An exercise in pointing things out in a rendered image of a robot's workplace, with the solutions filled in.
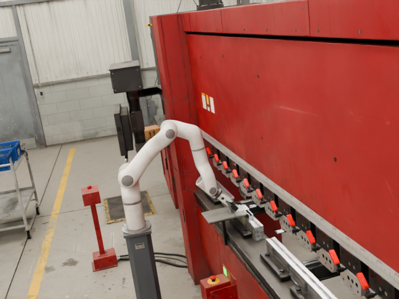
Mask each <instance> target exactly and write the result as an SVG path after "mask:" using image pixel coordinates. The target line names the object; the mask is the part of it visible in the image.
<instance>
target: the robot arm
mask: <svg viewBox="0 0 399 299"><path fill-rule="evenodd" d="M176 137H180V138H183V139H187V140H188V141H189V144H190V146H191V151H192V155H193V158H194V162H195V165H196V168H197V170H198V171H199V173H200V175H201V176H200V177H199V178H198V179H197V182H196V185H197V186H198V187H199V188H201V189H202V190H203V191H204V192H205V193H207V194H208V195H210V196H211V197H212V198H214V199H218V200H220V201H221V202H222V203H224V204H225V205H227V206H230V207H231V208H232V209H233V210H234V211H235V212H236V211H237V210H238V209H239V208H238V207H237V206H236V205H235V204H234V203H233V201H232V200H231V199H230V198H229V197H228V196H227V195H225V194H224V193H223V192H222V189H221V188H220V187H219V186H217V183H216V178H215V175H214V173H213V170H212V168H211V166H210V164H209V162H208V157H207V152H206V149H205V145H204V140H203V137H202V133H201V130H200V129H199V127H197V126H195V125H192V124H188V123H183V122H180V121H177V120H165V121H163V122H162V124H161V126H160V132H159V133H158V134H157V135H155V136H154V137H152V138H151V139H150V140H149V141H148V142H147V143H146V144H145V145H144V146H143V147H142V148H141V149H140V151H139V152H138V153H137V155H136V156H135V157H134V159H133V160H132V161H131V162H130V163H125V164H123V165H121V167H120V168H119V171H118V182H119V184H120V186H121V195H122V202H123V208H124V212H125V218H126V224H124V226H123V228H122V232H123V233H125V234H140V233H143V232H145V231H147V230H149V229H150V228H151V223H150V222H148V221H146V220H145V218H144V211H143V205H142V200H141V194H140V186H139V181H138V180H139V179H140V177H141V176H142V174H143V172H144V171H145V169H146V168H147V166H148V165H149V164H150V163H151V161H152V160H153V159H154V158H155V157H156V155H157V154H158V153H159V152H160V151H161V150H163V149H164V148H165V147H167V146H168V145H169V144H171V143H172V142H173V140H174V139H175V138H176Z"/></svg>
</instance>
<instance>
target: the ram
mask: <svg viewBox="0 0 399 299"><path fill-rule="evenodd" d="M186 38H187V43H188V52H189V61H190V66H191V75H192V84H193V89H194V98H195V107H196V112H197V121H198V127H199V128H200V129H201V130H203V131H204V132H205V133H207V134H208V135H209V136H211V137H212V138H214V139H215V140H216V141H218V142H219V143H221V144H222V145H223V146H224V147H226V148H227V149H228V150H230V151H231V152H233V153H234V154H236V155H237V156H238V157H239V158H241V159H242V160H243V161H245V162H246V163H248V164H249V165H250V166H252V167H253V168H254V169H256V170H257V171H259V172H260V173H261V174H263V175H264V176H265V177H267V178H268V179H270V180H271V181H272V182H274V183H275V184H276V185H278V186H279V187H281V188H282V189H283V190H285V191H286V192H287V193H289V194H290V195H292V196H293V197H294V198H296V199H297V200H298V201H299V202H301V203H302V204H304V205H305V206H307V207H308V208H309V209H310V210H312V211H314V213H316V214H317V215H319V216H320V217H321V218H323V219H324V220H326V221H327V222H328V223H330V224H331V225H332V226H334V227H335V228H336V229H338V230H339V231H341V232H342V233H343V234H345V235H346V236H347V237H349V238H350V239H352V240H353V241H354V242H356V243H357V244H358V245H360V246H361V247H362V248H364V249H365V250H367V251H368V252H369V253H370V254H372V255H374V256H375V257H376V258H377V259H379V260H380V261H381V262H383V263H384V264H386V265H387V266H388V267H390V268H391V269H392V270H394V271H395V272H396V273H398V274H399V42H376V41H363V40H338V39H313V38H300V37H275V36H250V35H237V34H211V33H191V34H186ZM202 93H204V94H205V103H206V108H207V109H205V108H203V102H202ZM206 95H208V101H209V104H207V98H206ZM210 97H212V98H213V102H214V112H215V114H214V113H212V112H211V104H210ZM207 106H209V107H210V111H209V110H208V107H207ZM202 137H203V138H204V139H206V140H207V141H208V142H209V143H211V144H212V145H214V146H215V147H216V148H217V149H218V150H220V151H221V152H222V153H223V154H225V155H226V156H228V157H229V158H230V159H231V160H233V161H234V162H235V163H236V164H238V165H239V166H240V167H242V168H243V169H244V170H245V171H247V172H248V173H249V174H250V175H252V176H253V177H254V178H256V179H257V180H258V181H260V182H261V183H262V184H263V185H265V186H266V187H267V188H269V189H270V190H271V191H272V192H274V193H275V194H276V195H277V196H279V197H280V198H282V200H284V201H285V202H287V203H288V204H289V205H290V206H292V207H293V208H294V209H295V210H297V211H298V212H300V213H301V214H302V215H303V216H304V217H306V218H307V219H308V220H309V221H311V222H312V223H314V224H315V225H316V226H317V227H319V228H320V229H321V230H322V231H324V232H325V233H326V234H328V235H329V236H330V237H331V238H333V239H334V240H335V241H336V242H338V243H339V244H340V245H342V246H343V247H344V248H345V249H347V250H348V251H349V252H350V253H352V254H353V255H355V256H356V257H357V258H358V259H360V260H361V261H362V262H363V263H365V264H366V265H368V266H369V267H370V268H371V269H373V270H374V271H375V272H376V273H378V274H379V275H380V276H382V277H383V278H384V279H385V280H387V281H388V282H389V283H390V284H392V285H393V286H394V287H396V288H397V289H398V290H399V282H397V281H396V280H395V279H394V278H392V277H391V276H389V275H388V274H387V273H385V272H384V271H383V270H382V269H380V268H379V267H377V266H376V265H375V264H374V263H372V262H371V261H370V260H368V259H367V258H365V257H364V256H363V255H361V254H360V253H359V252H358V251H357V250H355V249H354V248H352V247H351V246H350V245H348V244H347V243H346V242H345V241H343V240H342V239H341V238H339V237H338V236H337V235H335V234H334V233H333V232H331V231H330V230H329V229H327V228H326V227H324V226H323V225H322V224H321V223H320V222H318V221H317V220H316V219H314V218H313V217H311V216H310V215H309V214H307V213H306V212H305V211H304V210H302V209H301V208H300V207H298V206H297V205H296V204H294V203H293V202H292V201H290V200H289V199H287V198H286V197H285V196H284V195H282V194H281V193H280V192H279V191H277V190H276V189H274V188H273V187H272V186H270V185H269V184H268V183H267V182H265V181H264V180H263V179H262V178H260V177H259V176H257V175H256V174H255V173H253V172H252V171H250V169H248V168H247V167H245V166H244V165H243V164H242V163H240V162H239V161H238V160H236V159H235V158H233V157H232V156H231V155H230V154H228V153H227V152H226V151H225V150H223V149H222V148H220V147H219V146H218V145H216V144H215V143H214V142H213V141H211V140H210V139H208V138H207V137H206V136H205V135H203V134H202Z"/></svg>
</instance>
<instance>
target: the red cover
mask: <svg viewBox="0 0 399 299"><path fill-rule="evenodd" d="M181 17H182V25H183V31H187V32H202V33H230V34H258V35H273V36H301V37H327V38H342V39H370V40H398V41H399V0H291V1H280V2H270V3H264V4H254V5H244V6H238V7H228V8H217V9H208V10H202V11H192V12H183V13H181Z"/></svg>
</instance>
